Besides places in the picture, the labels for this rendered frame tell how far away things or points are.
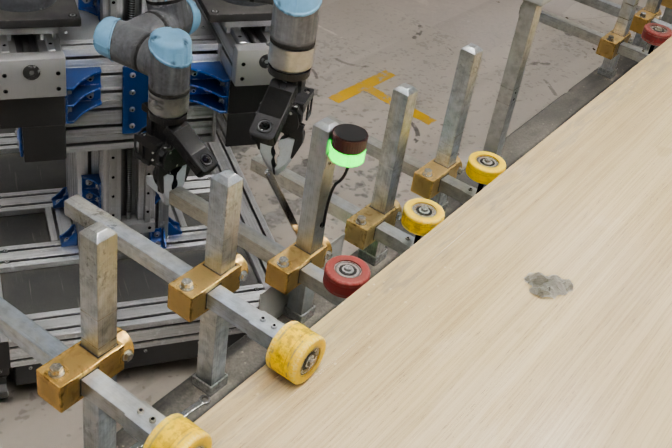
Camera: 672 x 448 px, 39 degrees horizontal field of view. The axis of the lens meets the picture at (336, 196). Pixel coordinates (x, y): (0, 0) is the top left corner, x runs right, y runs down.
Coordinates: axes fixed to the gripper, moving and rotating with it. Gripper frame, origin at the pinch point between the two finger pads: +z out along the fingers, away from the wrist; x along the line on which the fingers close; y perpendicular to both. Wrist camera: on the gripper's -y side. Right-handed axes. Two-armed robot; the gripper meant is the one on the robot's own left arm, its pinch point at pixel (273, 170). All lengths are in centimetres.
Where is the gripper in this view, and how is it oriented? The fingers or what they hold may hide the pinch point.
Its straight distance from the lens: 169.6
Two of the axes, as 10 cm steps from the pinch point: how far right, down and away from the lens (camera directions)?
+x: -9.5, -2.7, 1.6
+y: 2.8, -5.2, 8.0
